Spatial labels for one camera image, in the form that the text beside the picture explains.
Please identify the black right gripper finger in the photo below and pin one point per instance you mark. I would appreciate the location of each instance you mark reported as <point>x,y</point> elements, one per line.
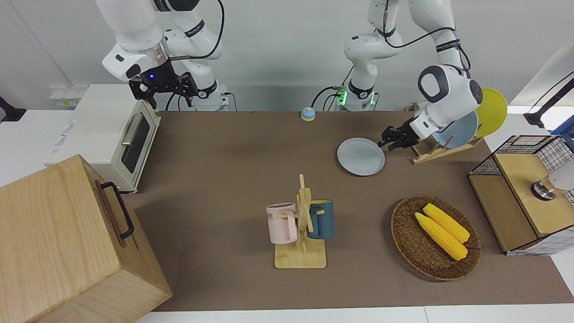
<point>141,89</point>
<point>189,87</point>

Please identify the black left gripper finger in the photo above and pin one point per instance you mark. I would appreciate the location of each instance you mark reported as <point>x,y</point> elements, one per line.
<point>399,144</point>
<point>389,134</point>

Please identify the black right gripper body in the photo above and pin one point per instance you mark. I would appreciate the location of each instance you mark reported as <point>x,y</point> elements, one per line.
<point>161,78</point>

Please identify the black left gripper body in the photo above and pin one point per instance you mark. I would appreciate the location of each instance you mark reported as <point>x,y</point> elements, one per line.
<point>409,134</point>

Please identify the gray plate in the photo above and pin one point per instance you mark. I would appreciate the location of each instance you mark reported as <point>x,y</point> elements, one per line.
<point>361,157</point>

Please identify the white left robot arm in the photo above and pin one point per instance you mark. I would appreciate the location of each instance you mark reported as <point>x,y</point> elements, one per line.
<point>448,89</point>

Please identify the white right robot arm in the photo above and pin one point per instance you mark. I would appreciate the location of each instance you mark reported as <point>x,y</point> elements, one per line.
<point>134,27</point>

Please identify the wooden plate rack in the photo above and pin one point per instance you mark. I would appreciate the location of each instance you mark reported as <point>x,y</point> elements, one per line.
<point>430,157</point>

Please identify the light blue plate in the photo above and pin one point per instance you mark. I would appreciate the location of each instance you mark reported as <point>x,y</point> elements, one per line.
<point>462,130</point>

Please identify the yellow plate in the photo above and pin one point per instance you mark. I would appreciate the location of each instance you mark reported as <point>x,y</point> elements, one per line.
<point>493,112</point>

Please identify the white toaster oven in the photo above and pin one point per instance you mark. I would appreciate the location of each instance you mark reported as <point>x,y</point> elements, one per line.
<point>98,134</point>

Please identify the blue service bell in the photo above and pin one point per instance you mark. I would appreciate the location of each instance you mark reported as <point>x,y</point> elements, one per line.
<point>307,114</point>

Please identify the yellow corn cob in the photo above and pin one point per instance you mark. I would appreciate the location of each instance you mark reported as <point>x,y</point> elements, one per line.
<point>441,237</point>
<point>448,224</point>

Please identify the brown table mat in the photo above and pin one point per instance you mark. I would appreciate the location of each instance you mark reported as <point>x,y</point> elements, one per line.
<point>224,179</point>

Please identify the round wicker basket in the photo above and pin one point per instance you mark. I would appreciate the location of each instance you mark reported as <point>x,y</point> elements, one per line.
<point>417,251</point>

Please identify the dark teal mug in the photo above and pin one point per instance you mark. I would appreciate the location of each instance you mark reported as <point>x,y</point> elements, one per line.
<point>323,222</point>

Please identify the pink mug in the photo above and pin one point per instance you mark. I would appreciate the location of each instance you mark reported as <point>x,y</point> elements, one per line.
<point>280,224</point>

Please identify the wooden mug tree stand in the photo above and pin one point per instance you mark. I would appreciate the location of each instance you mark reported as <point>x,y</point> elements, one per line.
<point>300,258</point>

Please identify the blue object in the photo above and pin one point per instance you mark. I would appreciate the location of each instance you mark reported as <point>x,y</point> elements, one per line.
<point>566,130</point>

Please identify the large wooden box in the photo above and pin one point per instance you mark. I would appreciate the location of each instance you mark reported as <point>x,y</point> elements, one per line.
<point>58,251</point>

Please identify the white wall outlet strip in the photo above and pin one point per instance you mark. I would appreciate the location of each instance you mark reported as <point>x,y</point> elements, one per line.
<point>67,98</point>

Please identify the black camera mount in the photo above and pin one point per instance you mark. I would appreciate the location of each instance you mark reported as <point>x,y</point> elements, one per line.
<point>11,113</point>

